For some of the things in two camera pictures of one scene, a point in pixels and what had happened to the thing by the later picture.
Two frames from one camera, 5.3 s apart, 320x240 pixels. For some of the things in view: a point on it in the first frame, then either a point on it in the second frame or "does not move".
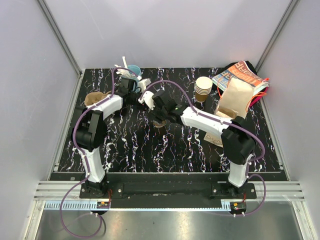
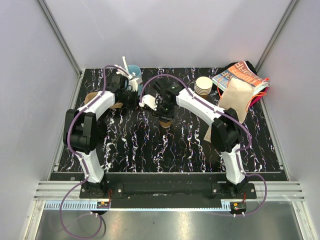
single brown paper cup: (160, 124) → (165, 124)
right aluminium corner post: (292, 4) does not move
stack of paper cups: (203, 87) does not move
